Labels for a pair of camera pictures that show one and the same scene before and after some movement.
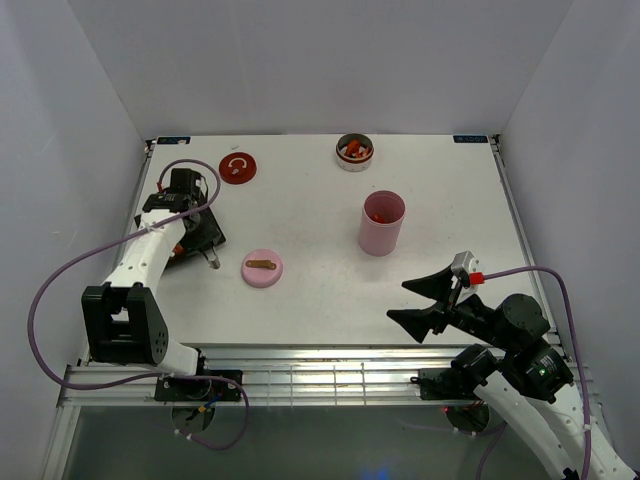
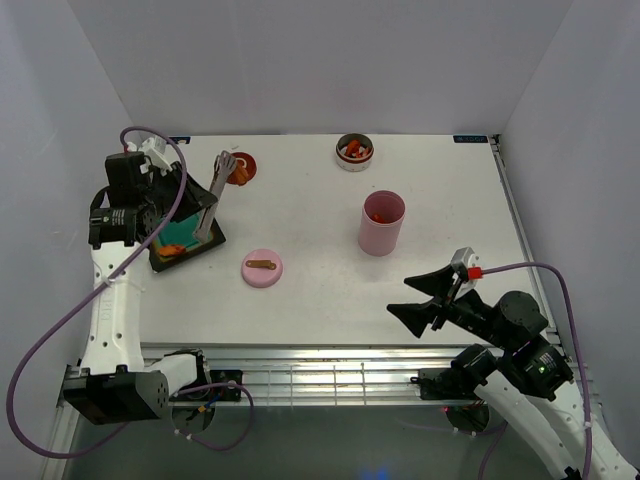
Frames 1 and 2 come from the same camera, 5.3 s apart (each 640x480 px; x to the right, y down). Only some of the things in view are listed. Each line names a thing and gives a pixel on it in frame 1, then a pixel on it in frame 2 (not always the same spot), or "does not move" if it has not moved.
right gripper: x=417 y=321 does not move
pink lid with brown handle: x=262 y=268 does not move
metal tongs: x=214 y=264 to x=224 y=164
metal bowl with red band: x=354 y=152 does not move
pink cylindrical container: x=382 y=217 does not move
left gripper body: x=199 y=233 to x=163 y=192
